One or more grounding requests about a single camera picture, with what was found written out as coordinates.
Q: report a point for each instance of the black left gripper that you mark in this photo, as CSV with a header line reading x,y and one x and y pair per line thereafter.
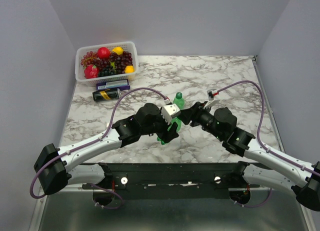
x,y
167,136

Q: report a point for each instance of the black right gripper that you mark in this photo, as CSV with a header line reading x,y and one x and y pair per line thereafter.
x,y
197,109

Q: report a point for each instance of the green bottle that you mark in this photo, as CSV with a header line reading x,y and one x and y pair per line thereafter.
x,y
179,100
171,133

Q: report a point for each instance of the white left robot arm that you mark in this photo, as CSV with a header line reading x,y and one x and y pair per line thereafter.
x,y
54,165

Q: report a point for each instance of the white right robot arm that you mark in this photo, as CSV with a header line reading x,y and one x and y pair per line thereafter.
x,y
298,177

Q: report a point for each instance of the purple flat box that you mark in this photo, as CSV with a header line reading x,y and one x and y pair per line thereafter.
x,y
122,85

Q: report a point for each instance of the black drink can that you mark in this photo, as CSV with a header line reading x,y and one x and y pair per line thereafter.
x,y
106,95

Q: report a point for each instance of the yellow lemon front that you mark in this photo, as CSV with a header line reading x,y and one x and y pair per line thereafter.
x,y
129,69

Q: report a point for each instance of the yellow lemon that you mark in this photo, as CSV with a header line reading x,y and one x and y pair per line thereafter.
x,y
129,69
118,50

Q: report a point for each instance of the dark red grape bunch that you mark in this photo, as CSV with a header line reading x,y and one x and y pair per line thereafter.
x,y
119,62

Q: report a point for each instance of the black grape bunch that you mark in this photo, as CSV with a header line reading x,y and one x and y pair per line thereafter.
x,y
107,71

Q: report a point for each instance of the white plastic basket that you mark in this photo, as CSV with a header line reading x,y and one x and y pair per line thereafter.
x,y
79,70

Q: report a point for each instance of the yellow lemon back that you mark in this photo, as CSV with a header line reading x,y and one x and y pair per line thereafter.
x,y
118,50

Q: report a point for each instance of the pink dragon fruit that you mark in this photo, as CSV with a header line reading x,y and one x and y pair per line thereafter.
x,y
91,72

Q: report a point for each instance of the red apple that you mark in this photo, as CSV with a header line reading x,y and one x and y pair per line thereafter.
x,y
103,53

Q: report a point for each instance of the red grape bunch left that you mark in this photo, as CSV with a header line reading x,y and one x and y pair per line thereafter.
x,y
90,58

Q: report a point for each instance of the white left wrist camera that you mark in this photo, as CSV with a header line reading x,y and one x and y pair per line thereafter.
x,y
169,112

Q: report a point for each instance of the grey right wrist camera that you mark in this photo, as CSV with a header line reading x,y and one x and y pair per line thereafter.
x,y
211,98

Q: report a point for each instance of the black base frame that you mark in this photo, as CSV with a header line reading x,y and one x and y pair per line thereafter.
x,y
163,181

